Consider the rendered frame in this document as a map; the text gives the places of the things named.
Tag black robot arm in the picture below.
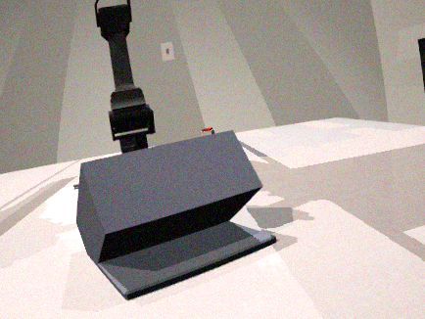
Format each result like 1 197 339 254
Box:
94 0 156 154

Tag red square peg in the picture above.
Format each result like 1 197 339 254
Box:
201 127 214 136

